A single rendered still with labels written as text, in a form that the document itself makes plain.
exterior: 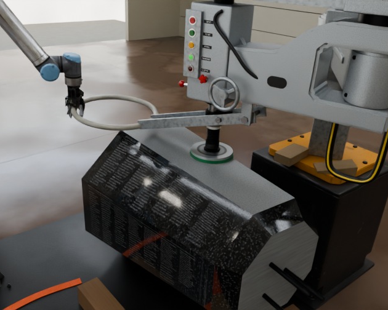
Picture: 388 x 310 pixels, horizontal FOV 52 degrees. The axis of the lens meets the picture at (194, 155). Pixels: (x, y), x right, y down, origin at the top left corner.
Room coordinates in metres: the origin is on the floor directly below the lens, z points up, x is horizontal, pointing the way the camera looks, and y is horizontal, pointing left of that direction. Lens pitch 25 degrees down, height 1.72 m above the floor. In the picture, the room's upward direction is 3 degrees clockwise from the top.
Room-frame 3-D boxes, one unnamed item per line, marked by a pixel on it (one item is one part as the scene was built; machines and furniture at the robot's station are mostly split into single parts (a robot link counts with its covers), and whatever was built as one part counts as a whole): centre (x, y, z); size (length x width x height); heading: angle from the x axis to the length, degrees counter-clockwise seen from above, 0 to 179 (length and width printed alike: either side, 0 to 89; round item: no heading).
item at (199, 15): (1.78, 0.03, 1.41); 0.08 x 0.03 x 0.28; 59
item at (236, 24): (1.79, -0.16, 1.36); 0.36 x 0.22 x 0.45; 59
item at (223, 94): (1.67, -0.13, 1.23); 0.15 x 0.10 x 0.15; 59
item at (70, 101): (2.14, 0.69, 1.03); 0.09 x 0.08 x 0.12; 179
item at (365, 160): (2.13, -0.76, 0.76); 0.49 x 0.49 x 0.05; 40
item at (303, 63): (1.62, -0.42, 1.34); 0.74 x 0.23 x 0.49; 59
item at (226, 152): (1.84, -0.09, 0.88); 0.21 x 0.21 x 0.01
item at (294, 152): (2.01, -0.54, 0.81); 0.20 x 0.10 x 0.05; 138
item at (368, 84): (1.49, -0.65, 1.38); 0.19 x 0.19 x 0.20
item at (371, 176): (1.49, -0.65, 1.09); 0.23 x 0.03 x 0.32; 59
